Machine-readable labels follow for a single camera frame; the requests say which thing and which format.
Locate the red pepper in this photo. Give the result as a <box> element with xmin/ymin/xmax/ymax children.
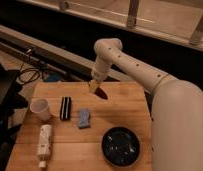
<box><xmin>95</xmin><ymin>88</ymin><xmax>108</xmax><ymax>100</ymax></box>

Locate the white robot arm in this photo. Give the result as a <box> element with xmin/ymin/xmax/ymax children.
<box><xmin>90</xmin><ymin>38</ymin><xmax>203</xmax><ymax>171</ymax></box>

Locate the white ceramic cup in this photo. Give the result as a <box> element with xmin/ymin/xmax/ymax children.
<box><xmin>30</xmin><ymin>99</ymin><xmax>51</xmax><ymax>122</ymax></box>

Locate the black white striped block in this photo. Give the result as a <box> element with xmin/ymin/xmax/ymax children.
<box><xmin>59</xmin><ymin>97</ymin><xmax>71</xmax><ymax>121</ymax></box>

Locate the blue sponge cloth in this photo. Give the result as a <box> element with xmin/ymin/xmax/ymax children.
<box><xmin>78</xmin><ymin>108</ymin><xmax>90</xmax><ymax>129</ymax></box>

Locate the black round plate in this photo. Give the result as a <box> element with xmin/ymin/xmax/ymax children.
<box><xmin>101</xmin><ymin>127</ymin><xmax>140</xmax><ymax>167</ymax></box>

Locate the white bottle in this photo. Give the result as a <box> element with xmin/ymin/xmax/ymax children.
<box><xmin>37</xmin><ymin>124</ymin><xmax>52</xmax><ymax>168</ymax></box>

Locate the black chair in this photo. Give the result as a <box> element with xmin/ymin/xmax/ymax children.
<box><xmin>0</xmin><ymin>62</ymin><xmax>28</xmax><ymax>171</ymax></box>

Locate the black cable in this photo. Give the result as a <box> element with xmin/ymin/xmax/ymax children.
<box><xmin>17</xmin><ymin>49</ymin><xmax>49</xmax><ymax>85</ymax></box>

